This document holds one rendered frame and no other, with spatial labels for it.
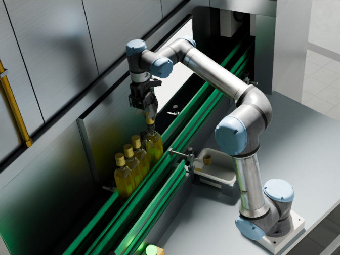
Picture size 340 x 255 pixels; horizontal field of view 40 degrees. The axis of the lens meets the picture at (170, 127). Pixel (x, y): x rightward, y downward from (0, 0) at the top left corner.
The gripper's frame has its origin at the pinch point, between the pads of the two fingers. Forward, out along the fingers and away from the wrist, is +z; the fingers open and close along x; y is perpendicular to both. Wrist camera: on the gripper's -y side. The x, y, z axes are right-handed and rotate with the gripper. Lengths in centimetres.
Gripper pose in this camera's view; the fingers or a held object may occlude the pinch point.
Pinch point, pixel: (149, 115)
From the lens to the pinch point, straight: 196.8
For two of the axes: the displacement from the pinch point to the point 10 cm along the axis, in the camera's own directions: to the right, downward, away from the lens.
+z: 0.9, 7.7, 6.4
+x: 8.6, 2.7, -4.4
